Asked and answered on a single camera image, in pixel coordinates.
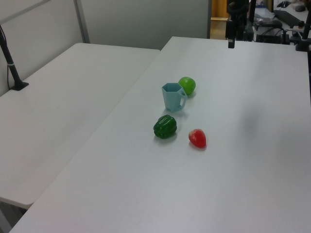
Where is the black bag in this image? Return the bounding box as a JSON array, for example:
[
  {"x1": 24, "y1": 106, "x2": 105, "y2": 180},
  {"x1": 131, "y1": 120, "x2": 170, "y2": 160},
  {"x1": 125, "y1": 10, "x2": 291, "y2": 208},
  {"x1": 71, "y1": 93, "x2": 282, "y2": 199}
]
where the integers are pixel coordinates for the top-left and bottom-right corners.
[{"x1": 253, "y1": 17, "x2": 283, "y2": 31}]

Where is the grey metal partition post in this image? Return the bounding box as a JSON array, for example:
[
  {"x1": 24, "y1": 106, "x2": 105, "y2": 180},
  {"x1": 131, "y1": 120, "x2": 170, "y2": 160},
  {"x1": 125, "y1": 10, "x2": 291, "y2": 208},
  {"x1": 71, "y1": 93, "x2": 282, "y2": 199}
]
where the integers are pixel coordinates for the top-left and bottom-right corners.
[{"x1": 73, "y1": 0, "x2": 91, "y2": 45}]

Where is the light blue hexagonal mug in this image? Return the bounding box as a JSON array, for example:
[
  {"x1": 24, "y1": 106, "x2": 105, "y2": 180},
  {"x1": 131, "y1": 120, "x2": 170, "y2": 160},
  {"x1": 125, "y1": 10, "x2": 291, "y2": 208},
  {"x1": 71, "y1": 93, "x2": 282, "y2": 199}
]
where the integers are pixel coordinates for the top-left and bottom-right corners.
[{"x1": 161, "y1": 83, "x2": 188, "y2": 114}]

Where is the light green apple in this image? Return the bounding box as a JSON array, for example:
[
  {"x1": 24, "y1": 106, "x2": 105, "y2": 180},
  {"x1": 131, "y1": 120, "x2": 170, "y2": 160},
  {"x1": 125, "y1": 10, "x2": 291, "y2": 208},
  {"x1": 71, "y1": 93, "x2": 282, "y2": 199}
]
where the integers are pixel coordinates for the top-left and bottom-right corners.
[{"x1": 178, "y1": 76, "x2": 196, "y2": 97}]

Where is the black camera stand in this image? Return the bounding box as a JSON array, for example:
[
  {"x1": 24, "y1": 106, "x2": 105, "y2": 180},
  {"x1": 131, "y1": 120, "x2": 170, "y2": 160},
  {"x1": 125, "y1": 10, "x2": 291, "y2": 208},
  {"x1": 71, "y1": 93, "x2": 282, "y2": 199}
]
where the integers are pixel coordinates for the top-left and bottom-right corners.
[{"x1": 294, "y1": 0, "x2": 311, "y2": 52}]

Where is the black pole with base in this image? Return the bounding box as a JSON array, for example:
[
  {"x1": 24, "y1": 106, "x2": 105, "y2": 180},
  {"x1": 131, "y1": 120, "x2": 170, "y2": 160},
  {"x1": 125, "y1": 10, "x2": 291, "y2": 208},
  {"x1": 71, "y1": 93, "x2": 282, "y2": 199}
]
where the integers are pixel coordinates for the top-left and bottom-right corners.
[{"x1": 0, "y1": 24, "x2": 30, "y2": 92}]

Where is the dark green bell pepper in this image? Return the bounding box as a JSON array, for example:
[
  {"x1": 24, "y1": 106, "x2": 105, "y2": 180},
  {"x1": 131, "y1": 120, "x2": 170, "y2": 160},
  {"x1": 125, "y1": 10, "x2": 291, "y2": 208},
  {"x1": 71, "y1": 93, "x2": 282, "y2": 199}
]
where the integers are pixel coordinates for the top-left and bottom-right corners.
[{"x1": 153, "y1": 114, "x2": 178, "y2": 140}]

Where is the red strawberry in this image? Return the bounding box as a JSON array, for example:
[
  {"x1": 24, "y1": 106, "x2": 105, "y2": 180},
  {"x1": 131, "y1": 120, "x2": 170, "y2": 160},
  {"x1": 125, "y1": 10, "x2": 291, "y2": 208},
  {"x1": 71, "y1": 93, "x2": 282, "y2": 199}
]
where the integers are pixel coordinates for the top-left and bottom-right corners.
[{"x1": 188, "y1": 128, "x2": 207, "y2": 149}]

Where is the wooden cabinet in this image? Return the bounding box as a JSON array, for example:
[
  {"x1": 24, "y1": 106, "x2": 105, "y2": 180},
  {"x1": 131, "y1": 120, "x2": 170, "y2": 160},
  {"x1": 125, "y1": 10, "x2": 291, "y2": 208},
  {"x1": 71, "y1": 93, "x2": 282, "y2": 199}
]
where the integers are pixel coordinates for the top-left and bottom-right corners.
[{"x1": 210, "y1": 0, "x2": 229, "y2": 39}]

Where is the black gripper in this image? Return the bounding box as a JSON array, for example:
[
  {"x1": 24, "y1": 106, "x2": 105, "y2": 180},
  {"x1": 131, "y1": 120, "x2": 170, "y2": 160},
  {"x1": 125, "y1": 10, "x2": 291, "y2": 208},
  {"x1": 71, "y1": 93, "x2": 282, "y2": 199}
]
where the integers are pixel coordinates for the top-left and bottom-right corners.
[{"x1": 225, "y1": 0, "x2": 249, "y2": 49}]

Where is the black keyboard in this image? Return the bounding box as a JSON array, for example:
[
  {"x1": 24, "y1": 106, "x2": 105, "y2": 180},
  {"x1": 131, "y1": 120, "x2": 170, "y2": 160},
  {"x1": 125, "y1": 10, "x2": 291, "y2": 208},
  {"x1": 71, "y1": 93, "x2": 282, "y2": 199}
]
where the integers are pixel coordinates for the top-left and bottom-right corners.
[{"x1": 273, "y1": 9, "x2": 302, "y2": 28}]

